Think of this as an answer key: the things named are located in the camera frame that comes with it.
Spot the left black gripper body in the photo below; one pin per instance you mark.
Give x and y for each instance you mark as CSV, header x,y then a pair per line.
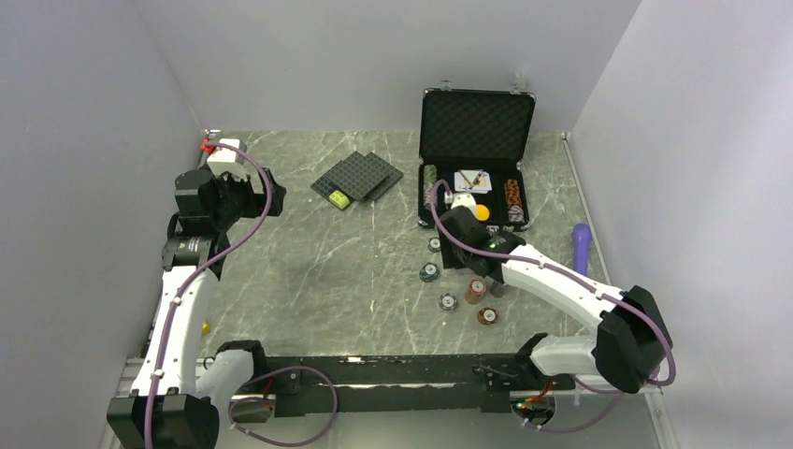
x,y
237,201

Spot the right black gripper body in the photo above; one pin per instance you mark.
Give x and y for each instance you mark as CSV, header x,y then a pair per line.
x,y
454,255

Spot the grey chip stack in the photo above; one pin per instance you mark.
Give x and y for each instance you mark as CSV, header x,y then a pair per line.
x,y
428,196

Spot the purple-grey chip stack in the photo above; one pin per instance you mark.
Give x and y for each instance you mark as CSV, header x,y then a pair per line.
x,y
516,214

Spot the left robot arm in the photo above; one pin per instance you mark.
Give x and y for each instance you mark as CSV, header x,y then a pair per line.
x,y
169,404

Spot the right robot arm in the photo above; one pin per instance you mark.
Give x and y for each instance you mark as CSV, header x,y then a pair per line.
x,y
627,340

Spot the yellow dealer button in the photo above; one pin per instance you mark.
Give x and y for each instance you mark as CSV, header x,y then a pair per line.
x,y
482,213

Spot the small chip stack near case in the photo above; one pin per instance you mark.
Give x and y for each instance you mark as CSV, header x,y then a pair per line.
x,y
433,245

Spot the playing cards deck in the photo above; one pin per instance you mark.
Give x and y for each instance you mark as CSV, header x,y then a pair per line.
x,y
475,181

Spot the yellow-green dice block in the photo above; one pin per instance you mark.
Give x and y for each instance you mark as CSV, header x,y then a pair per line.
x,y
339,200

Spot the red chip stack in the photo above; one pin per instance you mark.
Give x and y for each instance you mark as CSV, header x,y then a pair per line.
x,y
476,291

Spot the purple chip stack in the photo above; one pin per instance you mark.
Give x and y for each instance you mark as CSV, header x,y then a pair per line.
x,y
497,289

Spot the dark foam pad top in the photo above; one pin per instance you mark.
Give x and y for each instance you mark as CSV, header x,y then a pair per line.
x,y
354,176

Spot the black poker case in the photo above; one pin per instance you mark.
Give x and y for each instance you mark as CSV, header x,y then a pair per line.
x,y
476,129

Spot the purple cylinder object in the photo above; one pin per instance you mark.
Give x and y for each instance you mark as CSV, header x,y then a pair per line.
x,y
581,239

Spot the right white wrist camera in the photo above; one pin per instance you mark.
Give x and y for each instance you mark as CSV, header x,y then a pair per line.
x,y
460,200

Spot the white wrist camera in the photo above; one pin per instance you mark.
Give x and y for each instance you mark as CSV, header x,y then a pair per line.
x,y
223,161
460,200

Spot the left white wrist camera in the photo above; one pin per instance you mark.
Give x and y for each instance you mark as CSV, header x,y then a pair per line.
x,y
223,161

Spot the black base frame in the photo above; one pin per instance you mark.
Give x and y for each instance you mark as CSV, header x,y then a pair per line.
x,y
488,383

